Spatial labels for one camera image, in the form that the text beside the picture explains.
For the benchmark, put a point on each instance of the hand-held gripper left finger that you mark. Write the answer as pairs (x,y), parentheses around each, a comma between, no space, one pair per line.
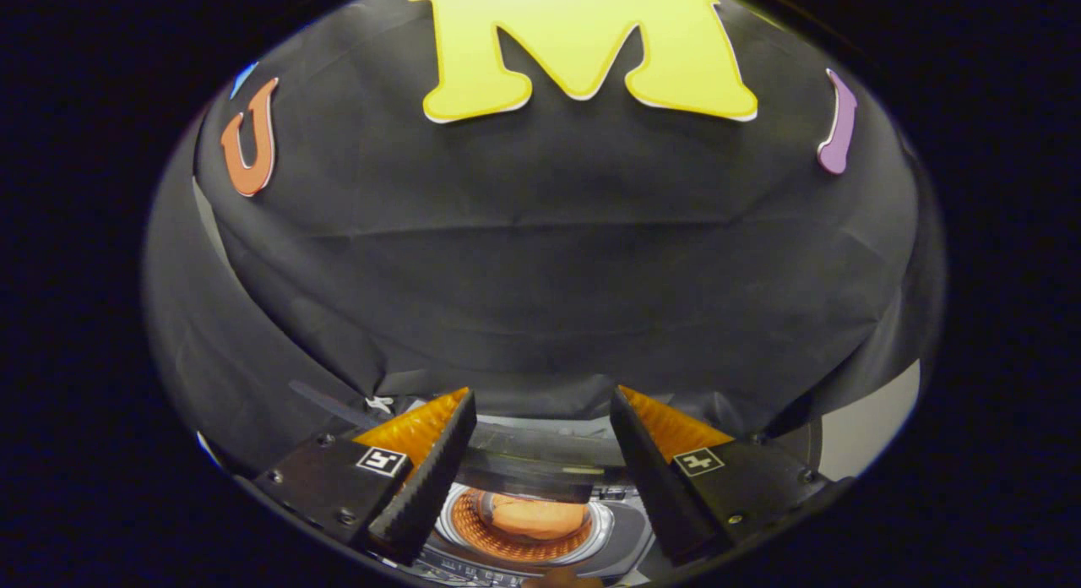
(439,478)

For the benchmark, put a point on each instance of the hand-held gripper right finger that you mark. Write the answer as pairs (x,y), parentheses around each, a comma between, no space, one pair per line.
(654,478)

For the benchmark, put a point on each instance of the grey washing machine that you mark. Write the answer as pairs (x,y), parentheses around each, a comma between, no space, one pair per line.
(621,529)

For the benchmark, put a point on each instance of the dark washing machine lid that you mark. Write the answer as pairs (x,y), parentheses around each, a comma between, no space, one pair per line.
(540,461)

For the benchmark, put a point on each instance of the orange polo shirt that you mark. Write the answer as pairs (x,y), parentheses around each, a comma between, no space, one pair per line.
(536,516)

